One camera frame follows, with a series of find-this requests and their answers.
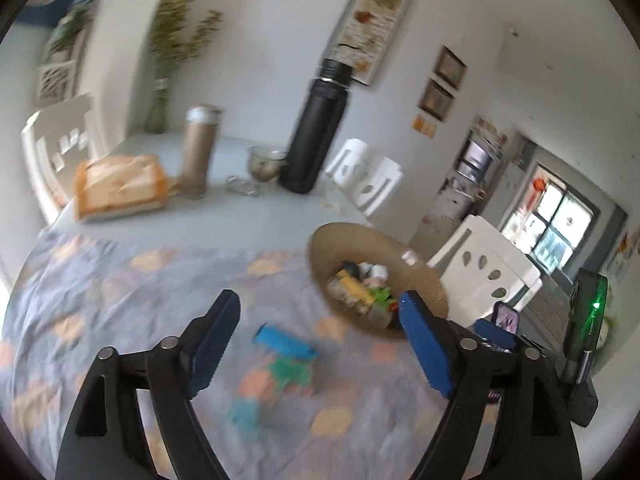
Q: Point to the blue block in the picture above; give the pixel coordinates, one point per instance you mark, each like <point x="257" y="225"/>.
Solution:
<point x="285" y="342"/>

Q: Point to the metal footed cup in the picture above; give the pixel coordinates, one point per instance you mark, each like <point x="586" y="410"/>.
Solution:
<point x="265" y="162"/>

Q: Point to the brown woven bowl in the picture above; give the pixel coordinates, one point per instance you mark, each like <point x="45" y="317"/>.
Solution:
<point x="350" y="240"/>

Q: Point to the orange tissue pack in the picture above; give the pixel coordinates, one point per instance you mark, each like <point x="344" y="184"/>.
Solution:
<point x="120" y="185"/>

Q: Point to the floral printed tablecloth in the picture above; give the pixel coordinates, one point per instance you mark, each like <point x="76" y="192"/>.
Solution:
<point x="150" y="300"/>

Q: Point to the black-headed white figurine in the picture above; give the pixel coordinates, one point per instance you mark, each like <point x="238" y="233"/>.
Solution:
<point x="351" y="267"/>

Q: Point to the small framed picture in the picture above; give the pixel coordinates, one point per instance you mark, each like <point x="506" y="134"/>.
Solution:
<point x="436" y="100"/>
<point x="450" y="66"/>

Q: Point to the wall poster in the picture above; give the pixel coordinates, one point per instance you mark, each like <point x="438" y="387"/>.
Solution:
<point x="372" y="20"/>

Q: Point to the tall black thermos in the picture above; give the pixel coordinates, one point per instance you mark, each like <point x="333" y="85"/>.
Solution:
<point x="312" y="135"/>

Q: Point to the green crystal toy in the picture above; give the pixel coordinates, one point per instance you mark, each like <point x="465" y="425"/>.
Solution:
<point x="292" y="372"/>

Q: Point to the window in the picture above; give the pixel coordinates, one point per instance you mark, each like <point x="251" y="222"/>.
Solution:
<point x="555" y="225"/>

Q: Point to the white carved shelf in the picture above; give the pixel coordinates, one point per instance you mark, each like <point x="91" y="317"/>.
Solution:
<point x="57" y="77"/>

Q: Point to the glass ashtray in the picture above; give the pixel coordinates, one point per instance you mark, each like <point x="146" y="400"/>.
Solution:
<point x="242" y="185"/>

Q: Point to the cluttered cabinet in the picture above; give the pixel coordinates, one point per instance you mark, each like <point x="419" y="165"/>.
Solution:
<point x="465" y="170"/>

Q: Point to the glass vase with flowers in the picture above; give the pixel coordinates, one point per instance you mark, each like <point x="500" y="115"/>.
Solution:
<point x="157" y="110"/>

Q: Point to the yellow tube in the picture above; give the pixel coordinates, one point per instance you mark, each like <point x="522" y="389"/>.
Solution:
<point x="352" y="287"/>

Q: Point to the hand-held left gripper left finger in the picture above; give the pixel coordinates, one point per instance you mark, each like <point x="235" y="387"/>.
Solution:
<point x="215" y="345"/>

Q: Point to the teal crystal toy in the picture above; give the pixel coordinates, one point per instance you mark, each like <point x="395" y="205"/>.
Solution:
<point x="245" y="414"/>

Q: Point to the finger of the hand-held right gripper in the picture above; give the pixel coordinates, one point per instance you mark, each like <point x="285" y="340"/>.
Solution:
<point x="492" y="334"/>

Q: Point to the gold thermos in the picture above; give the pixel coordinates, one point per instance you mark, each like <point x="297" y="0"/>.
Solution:
<point x="197" y="155"/>

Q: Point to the white plastic chair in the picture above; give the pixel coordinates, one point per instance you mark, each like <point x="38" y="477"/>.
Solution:
<point x="372" y="177"/>
<point x="47" y="160"/>
<point x="480" y="255"/>

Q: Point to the artificial plant with blue flower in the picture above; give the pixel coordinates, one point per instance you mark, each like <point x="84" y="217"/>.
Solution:
<point x="70" y="35"/>

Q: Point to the yellow wall ornaments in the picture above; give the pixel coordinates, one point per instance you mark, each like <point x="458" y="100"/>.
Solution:
<point x="423" y="126"/>

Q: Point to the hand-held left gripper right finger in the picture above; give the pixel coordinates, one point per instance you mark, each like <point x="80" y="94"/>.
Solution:
<point x="425" y="345"/>

